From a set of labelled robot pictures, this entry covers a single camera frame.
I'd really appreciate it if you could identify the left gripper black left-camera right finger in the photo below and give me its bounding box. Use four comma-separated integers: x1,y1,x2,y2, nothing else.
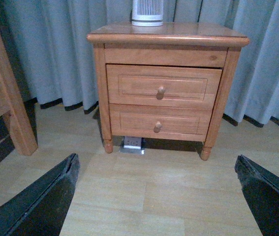
235,155,279,236

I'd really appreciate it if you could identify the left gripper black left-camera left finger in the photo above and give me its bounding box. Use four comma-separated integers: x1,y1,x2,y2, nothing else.
0,153,80,236

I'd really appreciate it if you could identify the wooden drawer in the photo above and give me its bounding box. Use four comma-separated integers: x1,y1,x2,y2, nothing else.
110,104,211,135
107,64,222,110

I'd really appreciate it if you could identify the white power strip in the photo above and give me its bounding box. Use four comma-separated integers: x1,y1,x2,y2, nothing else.
120,136,145,155

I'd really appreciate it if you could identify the grey curtain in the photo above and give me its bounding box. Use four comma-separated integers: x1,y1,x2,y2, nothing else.
0,0,279,125

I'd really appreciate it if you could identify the wooden nightstand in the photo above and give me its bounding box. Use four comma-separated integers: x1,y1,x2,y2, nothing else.
87,22,249,160

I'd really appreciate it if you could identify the white cylindrical air purifier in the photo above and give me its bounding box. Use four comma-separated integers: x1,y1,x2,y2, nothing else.
131,0,163,27

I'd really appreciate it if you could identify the wooden bed frame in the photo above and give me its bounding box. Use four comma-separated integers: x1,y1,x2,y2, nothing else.
0,35,38,156

